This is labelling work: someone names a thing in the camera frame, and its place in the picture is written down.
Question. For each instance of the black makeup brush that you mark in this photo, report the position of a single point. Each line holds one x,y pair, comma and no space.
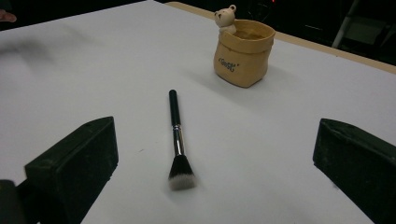
175,109

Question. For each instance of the tan bear pen holder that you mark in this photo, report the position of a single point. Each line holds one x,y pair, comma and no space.
243,59

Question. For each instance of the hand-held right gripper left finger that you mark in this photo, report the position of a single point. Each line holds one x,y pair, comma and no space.
74,161

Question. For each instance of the white table sheet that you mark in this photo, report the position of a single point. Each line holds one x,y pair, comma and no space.
93,77

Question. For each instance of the white desk leg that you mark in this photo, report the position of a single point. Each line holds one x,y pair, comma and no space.
344,26

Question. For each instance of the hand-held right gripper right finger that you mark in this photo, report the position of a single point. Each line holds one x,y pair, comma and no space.
358,165

